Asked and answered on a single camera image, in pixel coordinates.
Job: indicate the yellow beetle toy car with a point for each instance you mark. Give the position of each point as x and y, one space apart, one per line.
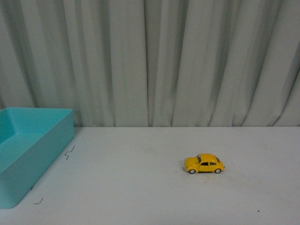
203 163

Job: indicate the grey pleated curtain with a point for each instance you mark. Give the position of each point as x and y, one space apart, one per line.
154 63

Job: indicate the turquoise plastic storage box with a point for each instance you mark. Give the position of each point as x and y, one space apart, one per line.
30 141

